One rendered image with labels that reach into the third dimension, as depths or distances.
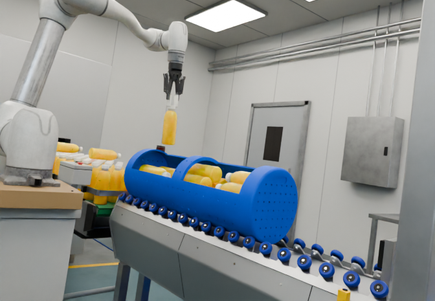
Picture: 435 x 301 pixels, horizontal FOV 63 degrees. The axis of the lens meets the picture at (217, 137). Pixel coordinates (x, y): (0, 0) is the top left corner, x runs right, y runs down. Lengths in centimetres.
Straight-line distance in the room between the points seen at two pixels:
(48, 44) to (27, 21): 460
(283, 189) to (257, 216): 16
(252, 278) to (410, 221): 65
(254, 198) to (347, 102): 395
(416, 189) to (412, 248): 11
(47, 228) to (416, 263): 110
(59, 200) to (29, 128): 28
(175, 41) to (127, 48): 475
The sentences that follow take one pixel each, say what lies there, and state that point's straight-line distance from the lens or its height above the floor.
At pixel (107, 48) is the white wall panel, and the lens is 652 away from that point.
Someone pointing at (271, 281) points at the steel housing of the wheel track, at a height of 88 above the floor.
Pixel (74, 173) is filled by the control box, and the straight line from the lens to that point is 197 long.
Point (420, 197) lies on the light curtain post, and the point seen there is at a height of 122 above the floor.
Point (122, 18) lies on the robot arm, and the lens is 173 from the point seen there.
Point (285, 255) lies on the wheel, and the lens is 121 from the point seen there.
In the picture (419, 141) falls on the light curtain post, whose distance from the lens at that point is 77.
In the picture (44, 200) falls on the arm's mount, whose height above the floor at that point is 103.
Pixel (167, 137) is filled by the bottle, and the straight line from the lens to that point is 192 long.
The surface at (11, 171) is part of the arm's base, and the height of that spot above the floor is 110.
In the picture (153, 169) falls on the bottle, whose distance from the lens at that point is 180.
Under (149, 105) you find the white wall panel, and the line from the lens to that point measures 671.
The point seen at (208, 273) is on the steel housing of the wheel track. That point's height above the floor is 81.
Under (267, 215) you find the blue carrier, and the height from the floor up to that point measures 106.
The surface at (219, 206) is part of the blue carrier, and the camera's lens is 135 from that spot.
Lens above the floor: 125
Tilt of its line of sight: 3 degrees up
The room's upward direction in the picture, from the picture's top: 8 degrees clockwise
